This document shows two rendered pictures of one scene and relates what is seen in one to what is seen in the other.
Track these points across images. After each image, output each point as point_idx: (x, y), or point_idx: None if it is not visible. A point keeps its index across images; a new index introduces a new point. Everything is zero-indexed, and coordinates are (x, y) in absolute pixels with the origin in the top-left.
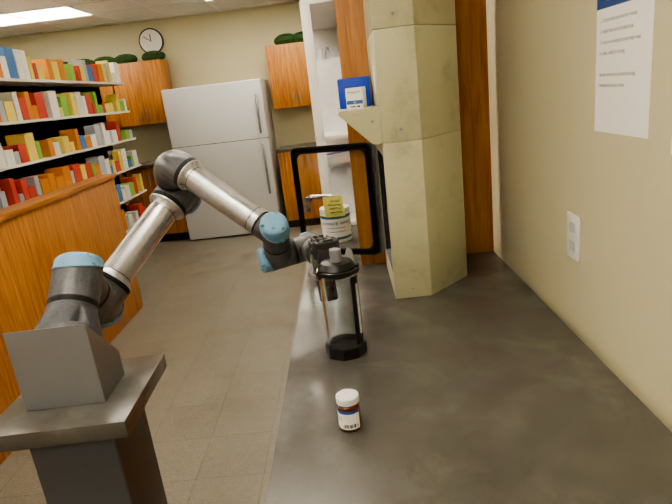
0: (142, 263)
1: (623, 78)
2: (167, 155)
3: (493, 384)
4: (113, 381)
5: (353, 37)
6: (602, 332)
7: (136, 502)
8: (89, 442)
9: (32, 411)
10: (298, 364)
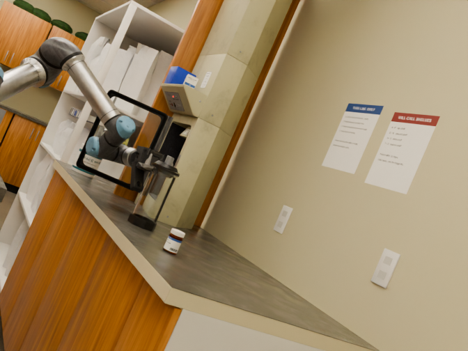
0: (5, 99)
1: (349, 145)
2: (65, 41)
3: (235, 269)
4: None
5: (190, 49)
6: (284, 272)
7: None
8: None
9: None
10: (112, 217)
